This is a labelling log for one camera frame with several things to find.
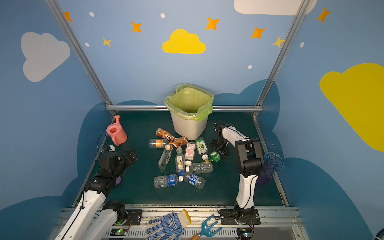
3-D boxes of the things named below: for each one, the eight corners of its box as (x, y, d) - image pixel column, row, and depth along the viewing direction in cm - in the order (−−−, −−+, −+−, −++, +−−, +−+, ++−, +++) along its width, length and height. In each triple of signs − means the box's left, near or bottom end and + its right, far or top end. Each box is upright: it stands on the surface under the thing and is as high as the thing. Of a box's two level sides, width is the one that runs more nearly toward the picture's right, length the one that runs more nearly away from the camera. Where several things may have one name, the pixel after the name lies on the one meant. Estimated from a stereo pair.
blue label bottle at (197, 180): (185, 181, 86) (185, 179, 83) (189, 173, 89) (189, 171, 86) (202, 190, 83) (203, 188, 80) (206, 181, 86) (207, 179, 83)
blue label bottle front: (155, 188, 83) (154, 186, 80) (155, 178, 87) (154, 176, 84) (183, 184, 85) (183, 182, 82) (182, 174, 88) (182, 172, 86)
